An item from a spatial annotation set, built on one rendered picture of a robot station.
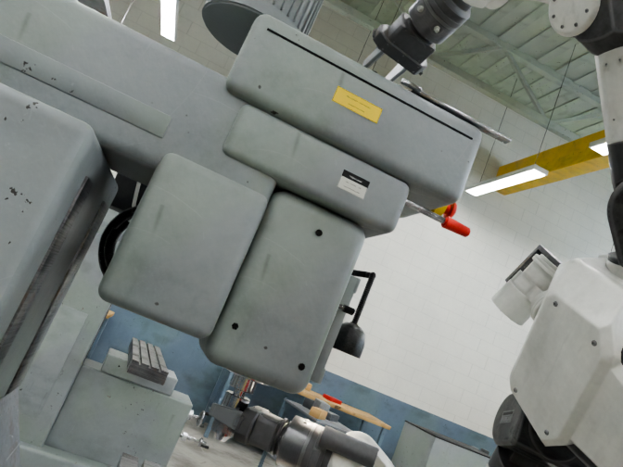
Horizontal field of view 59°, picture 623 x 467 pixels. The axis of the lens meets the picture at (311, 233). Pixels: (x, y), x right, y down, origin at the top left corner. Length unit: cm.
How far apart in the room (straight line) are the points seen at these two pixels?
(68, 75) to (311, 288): 52
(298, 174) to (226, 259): 19
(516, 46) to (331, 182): 754
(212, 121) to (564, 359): 64
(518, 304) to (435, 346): 757
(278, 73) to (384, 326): 731
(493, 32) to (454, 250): 314
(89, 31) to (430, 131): 60
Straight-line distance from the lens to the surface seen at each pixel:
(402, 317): 826
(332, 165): 95
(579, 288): 81
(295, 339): 94
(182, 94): 95
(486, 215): 901
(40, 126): 82
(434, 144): 103
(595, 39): 82
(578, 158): 771
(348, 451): 95
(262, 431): 98
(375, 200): 97
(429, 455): 537
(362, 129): 98
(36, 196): 80
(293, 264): 93
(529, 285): 97
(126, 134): 93
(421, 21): 106
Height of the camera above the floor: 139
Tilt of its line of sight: 11 degrees up
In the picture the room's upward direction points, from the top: 23 degrees clockwise
